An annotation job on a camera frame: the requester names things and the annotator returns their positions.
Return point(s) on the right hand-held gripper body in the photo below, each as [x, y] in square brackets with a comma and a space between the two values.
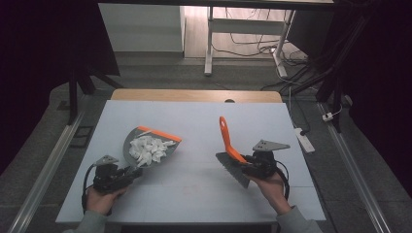
[267, 161]

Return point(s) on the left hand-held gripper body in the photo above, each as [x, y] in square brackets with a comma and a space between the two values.
[108, 178]

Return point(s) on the pile of white paper scraps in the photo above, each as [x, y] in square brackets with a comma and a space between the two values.
[147, 149]

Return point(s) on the grey dustpan with orange edge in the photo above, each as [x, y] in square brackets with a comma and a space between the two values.
[168, 147]

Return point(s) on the person's left hand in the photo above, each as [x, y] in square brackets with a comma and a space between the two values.
[102, 200]

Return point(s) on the white power strip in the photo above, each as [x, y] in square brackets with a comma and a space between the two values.
[304, 140]

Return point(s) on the black plug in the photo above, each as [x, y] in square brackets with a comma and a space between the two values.
[304, 132]

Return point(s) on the white table cover board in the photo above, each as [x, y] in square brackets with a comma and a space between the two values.
[200, 123]

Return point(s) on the white plug adapter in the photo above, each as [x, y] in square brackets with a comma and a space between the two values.
[327, 116]

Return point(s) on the light wooden table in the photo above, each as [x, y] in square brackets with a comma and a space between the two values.
[181, 95]

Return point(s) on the black metal stand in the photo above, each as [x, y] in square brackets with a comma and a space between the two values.
[336, 71]
[74, 93]

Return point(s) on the dark curtain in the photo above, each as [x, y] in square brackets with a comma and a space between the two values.
[385, 81]
[35, 64]

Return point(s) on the white cabinet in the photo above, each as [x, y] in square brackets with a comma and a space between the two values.
[141, 27]

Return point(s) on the aluminium floor rail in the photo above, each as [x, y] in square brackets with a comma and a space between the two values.
[42, 176]
[359, 178]

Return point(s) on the white desk frame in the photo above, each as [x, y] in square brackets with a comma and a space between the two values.
[246, 26]

